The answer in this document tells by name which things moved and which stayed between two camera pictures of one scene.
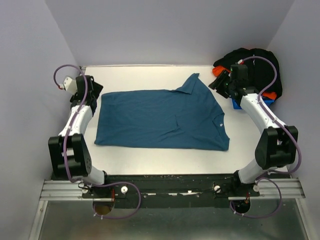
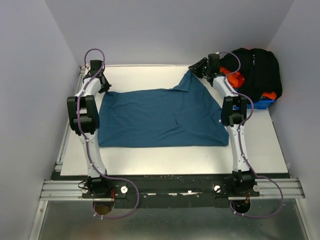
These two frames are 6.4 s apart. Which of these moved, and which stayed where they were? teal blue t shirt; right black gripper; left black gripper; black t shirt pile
Moved: right black gripper; left black gripper
Stayed: black t shirt pile; teal blue t shirt
